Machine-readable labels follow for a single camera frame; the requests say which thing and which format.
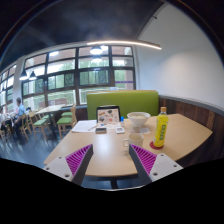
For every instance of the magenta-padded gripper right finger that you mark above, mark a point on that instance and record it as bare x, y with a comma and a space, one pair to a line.
161, 166

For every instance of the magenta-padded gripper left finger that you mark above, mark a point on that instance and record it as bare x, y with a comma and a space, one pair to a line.
61, 167

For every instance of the yellow drink bottle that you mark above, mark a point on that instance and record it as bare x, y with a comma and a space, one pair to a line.
161, 130

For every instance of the white ceramic mug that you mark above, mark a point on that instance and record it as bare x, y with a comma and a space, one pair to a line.
135, 140

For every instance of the clear plastic packet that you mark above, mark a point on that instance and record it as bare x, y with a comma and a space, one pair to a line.
145, 130

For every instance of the white paper sheets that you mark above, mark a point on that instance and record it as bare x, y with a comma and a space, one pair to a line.
83, 126

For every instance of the wooden chairs with green seats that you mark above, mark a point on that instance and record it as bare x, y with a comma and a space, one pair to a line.
65, 120

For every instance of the white ceramic bowl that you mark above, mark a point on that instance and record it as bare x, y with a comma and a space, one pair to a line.
138, 119

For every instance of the small dark box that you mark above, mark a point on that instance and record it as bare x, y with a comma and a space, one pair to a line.
100, 130

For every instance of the small blue-capped bottle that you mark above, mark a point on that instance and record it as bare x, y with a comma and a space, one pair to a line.
122, 121

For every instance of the light wooden dining table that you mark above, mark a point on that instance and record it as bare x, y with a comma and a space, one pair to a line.
50, 108

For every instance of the person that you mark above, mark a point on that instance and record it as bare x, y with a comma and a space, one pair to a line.
2, 116
20, 115

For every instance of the black-framed picture stand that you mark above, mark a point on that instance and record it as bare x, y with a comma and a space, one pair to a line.
108, 115

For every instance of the green upholstered bench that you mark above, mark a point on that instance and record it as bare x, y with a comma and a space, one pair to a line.
133, 101

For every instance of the pendant ceiling lights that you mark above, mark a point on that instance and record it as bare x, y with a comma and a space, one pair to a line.
96, 50

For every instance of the long linear ceiling lamp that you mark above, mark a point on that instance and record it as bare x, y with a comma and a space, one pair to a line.
126, 42

